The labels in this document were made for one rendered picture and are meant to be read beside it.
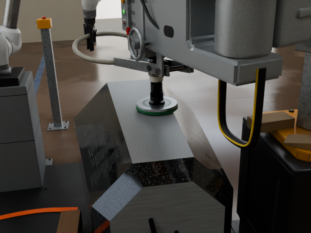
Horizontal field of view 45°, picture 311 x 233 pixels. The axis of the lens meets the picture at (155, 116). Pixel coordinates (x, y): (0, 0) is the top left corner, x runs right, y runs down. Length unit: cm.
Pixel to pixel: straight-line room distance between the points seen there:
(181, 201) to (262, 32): 69
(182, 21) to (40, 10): 732
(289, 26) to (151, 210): 82
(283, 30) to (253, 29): 14
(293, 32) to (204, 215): 76
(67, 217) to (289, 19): 168
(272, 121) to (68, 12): 715
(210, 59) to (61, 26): 747
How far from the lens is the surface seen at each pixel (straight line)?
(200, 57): 134
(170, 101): 197
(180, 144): 159
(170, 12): 150
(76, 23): 863
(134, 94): 220
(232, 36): 122
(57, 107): 387
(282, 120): 187
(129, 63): 206
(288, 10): 133
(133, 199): 143
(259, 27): 122
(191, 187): 145
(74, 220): 235
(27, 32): 873
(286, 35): 134
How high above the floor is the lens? 153
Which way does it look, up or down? 22 degrees down
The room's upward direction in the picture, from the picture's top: 2 degrees counter-clockwise
